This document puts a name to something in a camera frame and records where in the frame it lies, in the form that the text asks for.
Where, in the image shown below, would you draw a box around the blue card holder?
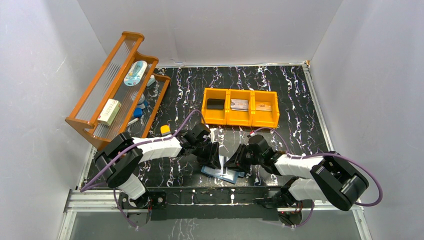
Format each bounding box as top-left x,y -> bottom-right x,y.
201,166 -> 245,184

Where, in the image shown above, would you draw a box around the yellow three-compartment bin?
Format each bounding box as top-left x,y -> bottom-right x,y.
201,88 -> 280,128

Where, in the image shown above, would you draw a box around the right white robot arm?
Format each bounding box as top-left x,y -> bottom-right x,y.
224,134 -> 369,211

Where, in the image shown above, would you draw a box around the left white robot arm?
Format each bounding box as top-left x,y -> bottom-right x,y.
92,123 -> 221,209

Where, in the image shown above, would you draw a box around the silver cards in bin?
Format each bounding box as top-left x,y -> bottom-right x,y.
230,98 -> 249,112

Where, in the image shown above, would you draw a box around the yellow grey eraser block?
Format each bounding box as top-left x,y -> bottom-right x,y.
160,125 -> 171,136

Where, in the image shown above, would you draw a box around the white pen on shelf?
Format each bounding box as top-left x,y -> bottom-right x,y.
127,118 -> 139,126

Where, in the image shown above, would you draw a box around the small grey blue item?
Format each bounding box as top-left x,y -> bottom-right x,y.
146,75 -> 156,87

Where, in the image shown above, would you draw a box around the orange wooden shelf rack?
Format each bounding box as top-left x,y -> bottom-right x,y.
65,31 -> 171,150

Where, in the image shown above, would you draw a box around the white red small box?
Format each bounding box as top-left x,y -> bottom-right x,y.
97,98 -> 122,126

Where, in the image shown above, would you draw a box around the light blue oval case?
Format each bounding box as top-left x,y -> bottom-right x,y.
123,60 -> 148,87

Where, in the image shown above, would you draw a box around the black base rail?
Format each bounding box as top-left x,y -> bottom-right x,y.
119,186 -> 304,222

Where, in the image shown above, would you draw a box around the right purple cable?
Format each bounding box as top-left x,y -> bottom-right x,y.
250,127 -> 384,208

